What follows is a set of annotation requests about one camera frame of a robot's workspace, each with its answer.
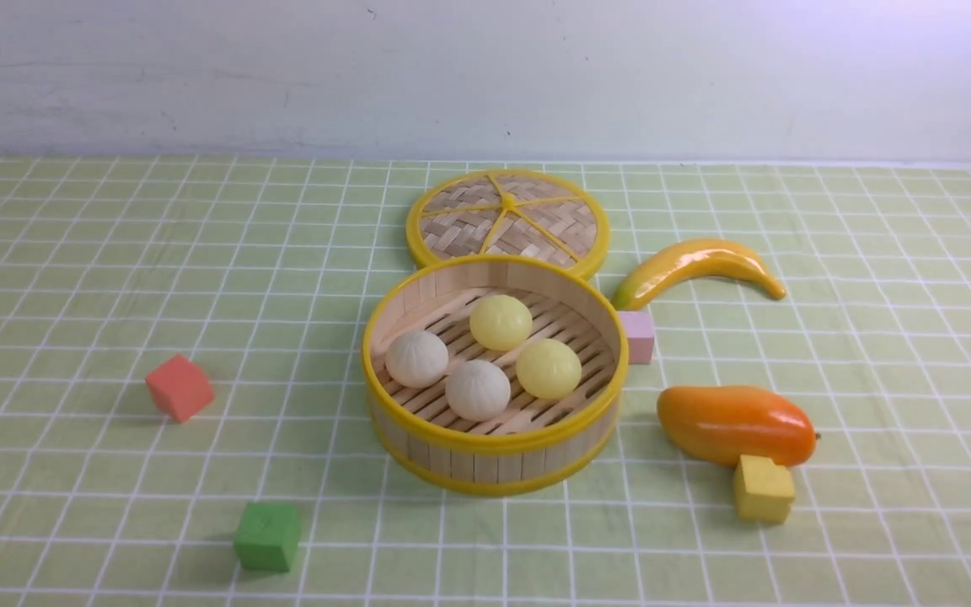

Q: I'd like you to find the yellow steamed bun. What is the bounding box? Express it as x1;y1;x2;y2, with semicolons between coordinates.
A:
515;338;582;400
469;293;533;351

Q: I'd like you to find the white steamed bun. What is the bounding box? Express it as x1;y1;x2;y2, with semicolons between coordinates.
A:
444;360;512;422
384;330;448;389

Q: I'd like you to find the woven bamboo steamer lid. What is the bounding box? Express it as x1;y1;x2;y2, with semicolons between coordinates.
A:
405;169;610;280

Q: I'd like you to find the bamboo steamer tray yellow rim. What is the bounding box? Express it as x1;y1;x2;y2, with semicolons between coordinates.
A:
361;256;629;497

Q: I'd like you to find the pink foam cube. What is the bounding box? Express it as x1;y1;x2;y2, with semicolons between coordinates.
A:
617;310;656;365

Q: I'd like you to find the yellow toy banana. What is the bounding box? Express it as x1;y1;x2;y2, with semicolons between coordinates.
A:
610;239;787;311

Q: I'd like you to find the orange toy mango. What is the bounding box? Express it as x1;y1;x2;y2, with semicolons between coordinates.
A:
657;385;821;466

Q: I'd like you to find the green foam cube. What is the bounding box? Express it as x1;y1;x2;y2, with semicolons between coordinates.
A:
233;501;302;572

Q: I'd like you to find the red foam cube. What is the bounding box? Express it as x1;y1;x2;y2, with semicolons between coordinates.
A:
145;354;215;423

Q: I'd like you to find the yellow foam cube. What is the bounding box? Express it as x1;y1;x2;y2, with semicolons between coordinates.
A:
733;454;797;525

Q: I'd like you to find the green checkered tablecloth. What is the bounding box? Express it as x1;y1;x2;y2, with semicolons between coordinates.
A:
0;157;971;606

